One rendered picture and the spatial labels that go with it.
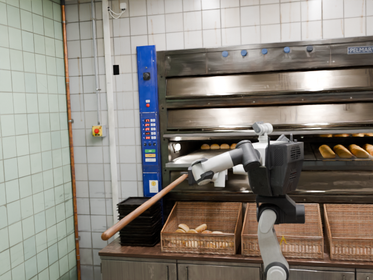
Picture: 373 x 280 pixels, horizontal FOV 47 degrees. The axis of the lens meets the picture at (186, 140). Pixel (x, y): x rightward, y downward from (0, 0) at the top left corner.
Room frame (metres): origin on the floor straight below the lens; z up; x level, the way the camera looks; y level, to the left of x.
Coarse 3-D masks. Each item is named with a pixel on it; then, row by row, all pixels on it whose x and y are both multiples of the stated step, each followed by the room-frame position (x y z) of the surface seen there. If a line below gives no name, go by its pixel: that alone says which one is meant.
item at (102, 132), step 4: (100, 124) 3.74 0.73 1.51; (104, 124) 3.72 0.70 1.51; (92, 128) 3.69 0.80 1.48; (96, 128) 3.68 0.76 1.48; (104, 128) 3.71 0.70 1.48; (92, 132) 3.69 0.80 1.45; (100, 132) 3.67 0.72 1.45; (104, 132) 3.70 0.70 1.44; (96, 136) 3.69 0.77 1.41; (100, 136) 3.68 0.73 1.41
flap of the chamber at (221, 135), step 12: (252, 132) 3.29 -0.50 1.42; (276, 132) 3.25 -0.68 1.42; (288, 132) 3.23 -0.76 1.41; (300, 132) 3.21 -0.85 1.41; (312, 132) 3.19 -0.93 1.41; (324, 132) 3.17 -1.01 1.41; (336, 132) 3.14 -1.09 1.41; (348, 132) 3.12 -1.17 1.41; (360, 132) 3.10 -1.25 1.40; (372, 132) 3.08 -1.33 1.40
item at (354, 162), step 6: (306, 162) 3.34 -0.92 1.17; (312, 162) 3.33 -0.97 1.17; (318, 162) 3.32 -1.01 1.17; (324, 162) 3.31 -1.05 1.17; (330, 162) 3.29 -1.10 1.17; (336, 162) 3.28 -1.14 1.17; (342, 162) 3.27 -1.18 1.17; (348, 162) 3.26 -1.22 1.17; (354, 162) 3.25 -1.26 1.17; (360, 162) 3.24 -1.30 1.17; (366, 162) 3.23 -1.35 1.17; (372, 162) 3.22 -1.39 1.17
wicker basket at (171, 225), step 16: (176, 208) 3.54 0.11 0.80; (192, 208) 3.51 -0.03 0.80; (208, 208) 3.48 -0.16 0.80; (224, 208) 3.45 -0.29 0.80; (240, 208) 3.34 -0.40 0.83; (176, 224) 3.51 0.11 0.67; (208, 224) 3.45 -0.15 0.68; (224, 224) 3.42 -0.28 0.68; (240, 224) 3.30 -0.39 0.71; (176, 240) 3.08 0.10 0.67; (192, 240) 3.05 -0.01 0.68; (208, 240) 3.03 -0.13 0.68; (224, 240) 3.00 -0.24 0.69; (240, 240) 3.28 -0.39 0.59
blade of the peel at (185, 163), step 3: (171, 162) 3.46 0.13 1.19; (174, 162) 3.54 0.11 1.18; (177, 162) 3.53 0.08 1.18; (180, 162) 3.53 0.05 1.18; (183, 162) 3.52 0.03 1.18; (186, 162) 3.51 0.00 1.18; (189, 162) 3.50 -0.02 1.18; (192, 162) 3.50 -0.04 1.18; (165, 165) 3.31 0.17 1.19; (168, 165) 3.30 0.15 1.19; (171, 165) 3.30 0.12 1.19; (174, 165) 3.29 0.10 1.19; (177, 165) 3.28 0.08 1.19; (180, 165) 3.28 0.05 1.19; (183, 165) 3.27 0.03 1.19; (186, 165) 3.27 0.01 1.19; (189, 165) 3.26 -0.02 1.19
